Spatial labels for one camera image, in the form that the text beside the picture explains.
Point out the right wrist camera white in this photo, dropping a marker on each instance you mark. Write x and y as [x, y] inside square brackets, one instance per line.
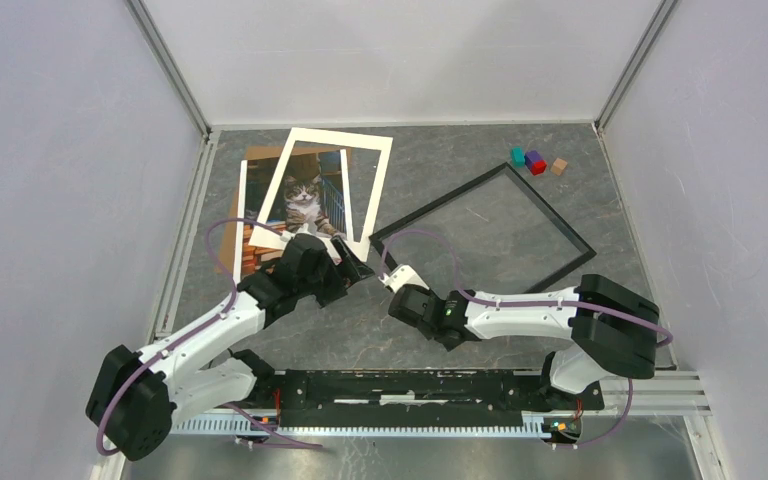
[401, 276]

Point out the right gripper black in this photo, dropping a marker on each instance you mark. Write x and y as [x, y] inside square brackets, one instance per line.
[424, 292]

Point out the black picture frame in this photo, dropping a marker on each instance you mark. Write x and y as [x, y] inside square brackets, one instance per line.
[556, 225]

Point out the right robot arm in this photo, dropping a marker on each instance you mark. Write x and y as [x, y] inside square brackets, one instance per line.
[612, 330]

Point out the white mat board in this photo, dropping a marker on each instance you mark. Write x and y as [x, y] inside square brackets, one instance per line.
[261, 236]

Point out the red cube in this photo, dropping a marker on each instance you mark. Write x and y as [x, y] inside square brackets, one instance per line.
[538, 167]

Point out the tan wooden cube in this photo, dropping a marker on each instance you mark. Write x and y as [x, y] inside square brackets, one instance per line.
[559, 166]

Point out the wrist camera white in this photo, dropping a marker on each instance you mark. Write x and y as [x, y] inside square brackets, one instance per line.
[401, 276]
[286, 236]

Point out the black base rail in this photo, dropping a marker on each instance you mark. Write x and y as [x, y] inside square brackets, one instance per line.
[412, 398]

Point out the aluminium frame rails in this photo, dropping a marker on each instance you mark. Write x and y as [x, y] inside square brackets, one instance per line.
[683, 415]

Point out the brown backing board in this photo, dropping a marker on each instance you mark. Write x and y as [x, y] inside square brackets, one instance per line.
[228, 245]

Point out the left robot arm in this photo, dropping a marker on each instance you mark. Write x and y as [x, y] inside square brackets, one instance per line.
[139, 396]

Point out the teal cube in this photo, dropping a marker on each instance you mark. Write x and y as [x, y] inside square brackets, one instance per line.
[517, 156]

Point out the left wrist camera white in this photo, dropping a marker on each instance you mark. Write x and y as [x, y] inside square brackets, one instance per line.
[286, 236]

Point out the cat photo print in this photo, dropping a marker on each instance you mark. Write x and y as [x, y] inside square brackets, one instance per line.
[298, 192]

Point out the purple cube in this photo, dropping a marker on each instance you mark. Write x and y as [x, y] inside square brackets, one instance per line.
[532, 156]

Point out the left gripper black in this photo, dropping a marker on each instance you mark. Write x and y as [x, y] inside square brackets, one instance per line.
[339, 282]

